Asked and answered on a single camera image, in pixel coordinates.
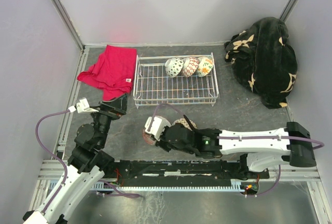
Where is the orange flower leaf bowl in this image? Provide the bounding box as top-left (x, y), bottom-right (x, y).
top-left (196, 56), bottom-right (214, 77)

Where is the slotted cable duct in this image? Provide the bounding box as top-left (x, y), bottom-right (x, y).
top-left (50, 179), bottom-right (259, 191)

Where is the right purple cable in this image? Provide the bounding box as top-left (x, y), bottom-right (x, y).
top-left (153, 103), bottom-right (191, 129)

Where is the black diamond pattern bowl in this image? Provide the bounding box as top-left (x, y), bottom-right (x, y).
top-left (165, 57), bottom-right (184, 78)

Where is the aluminium frame rail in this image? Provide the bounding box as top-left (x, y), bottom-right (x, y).
top-left (38, 160), bottom-right (321, 181)

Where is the white wire dish rack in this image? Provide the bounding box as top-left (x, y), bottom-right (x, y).
top-left (133, 53), bottom-right (219, 107)

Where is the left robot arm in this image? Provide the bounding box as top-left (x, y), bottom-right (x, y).
top-left (23, 93), bottom-right (128, 223)

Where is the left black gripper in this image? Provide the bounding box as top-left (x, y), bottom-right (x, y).
top-left (87, 92), bottom-right (129, 147)

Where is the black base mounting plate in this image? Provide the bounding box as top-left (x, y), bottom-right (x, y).
top-left (104, 160), bottom-right (270, 188)

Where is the red lattice pattern bowl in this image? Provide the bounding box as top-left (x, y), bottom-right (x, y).
top-left (182, 57), bottom-right (199, 77)

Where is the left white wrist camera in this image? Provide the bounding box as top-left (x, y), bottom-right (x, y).
top-left (75, 98), bottom-right (98, 114)

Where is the black floral plush blanket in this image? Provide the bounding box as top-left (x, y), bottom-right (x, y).
top-left (224, 17), bottom-right (298, 109)

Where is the brown square pattern bowl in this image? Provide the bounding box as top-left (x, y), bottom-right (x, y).
top-left (172, 118), bottom-right (197, 130)

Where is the red geometric pattern bowl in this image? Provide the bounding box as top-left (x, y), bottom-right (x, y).
top-left (143, 129), bottom-right (158, 145)

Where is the red folded cloth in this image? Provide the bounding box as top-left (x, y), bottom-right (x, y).
top-left (77, 45), bottom-right (137, 101)

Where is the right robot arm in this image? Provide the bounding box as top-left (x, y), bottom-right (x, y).
top-left (145, 121), bottom-right (316, 178)

